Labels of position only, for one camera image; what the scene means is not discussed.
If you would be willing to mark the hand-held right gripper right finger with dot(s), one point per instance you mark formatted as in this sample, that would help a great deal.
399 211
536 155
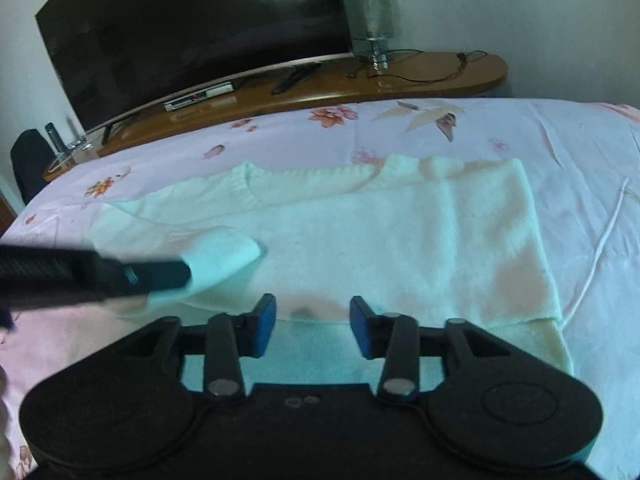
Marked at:
358 321

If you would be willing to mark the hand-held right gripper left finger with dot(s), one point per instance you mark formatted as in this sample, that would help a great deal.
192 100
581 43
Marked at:
266 321

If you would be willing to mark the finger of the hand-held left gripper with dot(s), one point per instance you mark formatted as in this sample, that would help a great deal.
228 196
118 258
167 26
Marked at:
150 276

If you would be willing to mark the white knitted sweater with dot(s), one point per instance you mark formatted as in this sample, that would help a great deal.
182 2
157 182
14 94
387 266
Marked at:
380 240

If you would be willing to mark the black chair back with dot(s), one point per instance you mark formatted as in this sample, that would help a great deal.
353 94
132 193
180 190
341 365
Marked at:
31 162

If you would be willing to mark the silver set-top box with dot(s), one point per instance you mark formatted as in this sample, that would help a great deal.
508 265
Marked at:
199 96

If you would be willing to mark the wooden headboard shelf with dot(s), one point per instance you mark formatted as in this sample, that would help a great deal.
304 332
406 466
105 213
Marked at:
350 82

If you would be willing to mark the black remote control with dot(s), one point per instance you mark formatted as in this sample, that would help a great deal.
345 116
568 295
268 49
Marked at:
295 79

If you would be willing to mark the black flat television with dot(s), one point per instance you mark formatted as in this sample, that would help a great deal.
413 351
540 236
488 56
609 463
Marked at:
190 35

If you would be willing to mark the pink floral bed sheet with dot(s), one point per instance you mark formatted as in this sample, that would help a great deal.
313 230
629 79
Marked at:
575 150

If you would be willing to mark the clear plastic bottle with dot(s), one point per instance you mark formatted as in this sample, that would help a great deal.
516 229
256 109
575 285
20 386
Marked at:
370 15

